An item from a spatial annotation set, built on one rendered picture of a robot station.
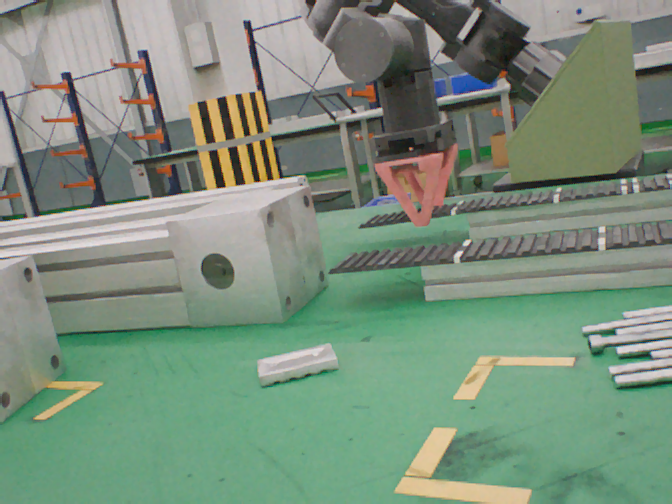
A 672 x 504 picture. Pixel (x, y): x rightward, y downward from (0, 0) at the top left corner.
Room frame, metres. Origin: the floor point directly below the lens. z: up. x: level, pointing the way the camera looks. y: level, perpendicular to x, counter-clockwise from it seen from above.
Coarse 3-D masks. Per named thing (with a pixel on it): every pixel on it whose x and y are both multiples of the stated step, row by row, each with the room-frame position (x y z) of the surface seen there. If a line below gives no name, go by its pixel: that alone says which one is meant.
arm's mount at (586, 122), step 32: (608, 32) 0.92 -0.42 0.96; (576, 64) 0.91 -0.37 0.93; (608, 64) 0.91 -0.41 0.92; (544, 96) 0.94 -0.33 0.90; (576, 96) 0.91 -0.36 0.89; (608, 96) 0.89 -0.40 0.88; (544, 128) 0.94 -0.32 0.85; (576, 128) 0.91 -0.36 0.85; (608, 128) 0.89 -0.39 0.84; (640, 128) 1.05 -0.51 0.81; (512, 160) 0.97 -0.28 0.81; (544, 160) 0.94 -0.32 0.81; (576, 160) 0.92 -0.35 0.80; (608, 160) 0.89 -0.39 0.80
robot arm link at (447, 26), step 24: (408, 0) 1.07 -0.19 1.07; (432, 0) 1.06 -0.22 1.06; (456, 0) 1.06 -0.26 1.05; (480, 0) 1.05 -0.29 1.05; (432, 24) 1.07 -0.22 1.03; (456, 24) 1.06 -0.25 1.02; (504, 24) 1.03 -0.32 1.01; (528, 24) 1.06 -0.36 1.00; (456, 48) 1.07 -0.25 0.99; (480, 72) 1.05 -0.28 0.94
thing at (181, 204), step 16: (304, 176) 0.81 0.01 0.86; (208, 192) 0.85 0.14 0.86; (224, 192) 0.83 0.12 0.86; (240, 192) 0.83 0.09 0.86; (256, 192) 0.74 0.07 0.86; (96, 208) 0.93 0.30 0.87; (112, 208) 0.91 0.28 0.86; (128, 208) 0.84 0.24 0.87; (144, 208) 0.80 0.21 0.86; (160, 208) 0.79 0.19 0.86; (176, 208) 0.78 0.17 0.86; (192, 208) 0.77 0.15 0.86; (0, 224) 1.00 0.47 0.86; (16, 224) 0.98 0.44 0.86; (32, 224) 0.88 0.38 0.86; (48, 224) 0.86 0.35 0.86; (64, 224) 0.85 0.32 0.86; (80, 224) 0.84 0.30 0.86; (96, 224) 0.83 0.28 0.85
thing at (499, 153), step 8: (496, 136) 5.30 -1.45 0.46; (504, 136) 5.27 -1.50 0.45; (496, 144) 5.30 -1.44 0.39; (504, 144) 5.27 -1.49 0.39; (496, 152) 5.30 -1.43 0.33; (504, 152) 5.27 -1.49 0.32; (496, 160) 5.30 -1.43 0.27; (504, 160) 5.28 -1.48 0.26; (440, 168) 5.86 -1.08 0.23; (400, 176) 5.72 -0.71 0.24; (424, 176) 5.53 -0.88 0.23; (408, 184) 5.60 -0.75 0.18; (424, 184) 5.54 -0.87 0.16; (448, 184) 6.01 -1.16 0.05; (416, 200) 5.58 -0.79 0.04
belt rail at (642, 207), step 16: (640, 192) 0.61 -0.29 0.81; (656, 192) 0.60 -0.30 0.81; (512, 208) 0.65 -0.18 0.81; (528, 208) 0.65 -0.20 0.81; (544, 208) 0.64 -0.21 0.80; (560, 208) 0.64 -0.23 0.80; (576, 208) 0.63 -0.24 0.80; (592, 208) 0.62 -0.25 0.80; (608, 208) 0.62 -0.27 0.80; (624, 208) 0.62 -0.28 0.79; (640, 208) 0.61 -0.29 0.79; (656, 208) 0.60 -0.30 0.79; (480, 224) 0.67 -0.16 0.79; (496, 224) 0.67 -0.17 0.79; (512, 224) 0.66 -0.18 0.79; (528, 224) 0.65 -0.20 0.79; (544, 224) 0.64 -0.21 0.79; (560, 224) 0.64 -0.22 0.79; (576, 224) 0.63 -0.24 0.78; (592, 224) 0.62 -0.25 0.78; (608, 224) 0.62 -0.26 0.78; (624, 224) 0.61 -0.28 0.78
